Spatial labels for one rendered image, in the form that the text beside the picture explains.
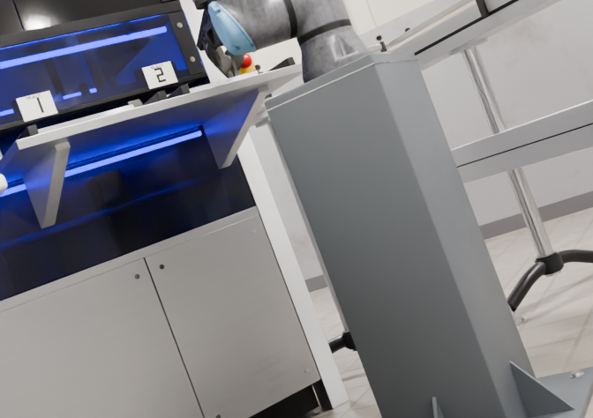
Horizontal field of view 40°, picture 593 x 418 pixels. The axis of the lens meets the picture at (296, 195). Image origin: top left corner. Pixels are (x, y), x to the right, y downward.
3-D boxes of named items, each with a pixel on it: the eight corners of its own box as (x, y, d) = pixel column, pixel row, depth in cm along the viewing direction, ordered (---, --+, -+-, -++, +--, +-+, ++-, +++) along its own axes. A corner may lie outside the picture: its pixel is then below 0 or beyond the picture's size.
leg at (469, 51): (533, 280, 254) (447, 52, 254) (551, 271, 259) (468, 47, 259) (555, 278, 247) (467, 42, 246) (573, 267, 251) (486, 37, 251)
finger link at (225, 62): (233, 78, 193) (220, 42, 193) (223, 86, 198) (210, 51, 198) (244, 76, 194) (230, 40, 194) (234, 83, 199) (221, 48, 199)
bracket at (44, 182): (41, 228, 194) (22, 178, 194) (53, 225, 195) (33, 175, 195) (77, 205, 164) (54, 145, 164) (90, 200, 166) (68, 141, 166)
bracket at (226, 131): (218, 169, 219) (201, 124, 219) (228, 166, 221) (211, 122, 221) (276, 139, 190) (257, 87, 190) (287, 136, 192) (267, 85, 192)
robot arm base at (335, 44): (385, 60, 169) (369, 16, 169) (357, 62, 156) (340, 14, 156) (325, 86, 176) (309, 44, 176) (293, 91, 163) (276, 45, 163)
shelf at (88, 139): (-19, 195, 196) (-21, 187, 196) (225, 121, 232) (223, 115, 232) (18, 150, 155) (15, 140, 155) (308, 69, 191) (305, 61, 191)
